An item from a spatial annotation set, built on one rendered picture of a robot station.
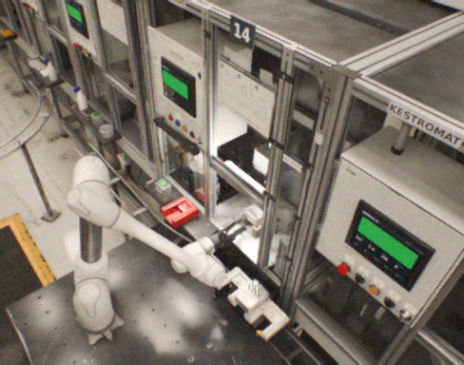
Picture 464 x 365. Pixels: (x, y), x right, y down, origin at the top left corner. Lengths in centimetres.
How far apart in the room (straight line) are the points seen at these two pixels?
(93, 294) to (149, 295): 37
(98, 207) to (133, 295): 80
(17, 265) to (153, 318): 157
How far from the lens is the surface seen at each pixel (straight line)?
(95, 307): 195
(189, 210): 216
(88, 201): 152
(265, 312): 193
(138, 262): 233
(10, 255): 352
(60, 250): 342
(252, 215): 206
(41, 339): 222
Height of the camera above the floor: 254
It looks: 43 degrees down
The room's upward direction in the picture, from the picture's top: 2 degrees clockwise
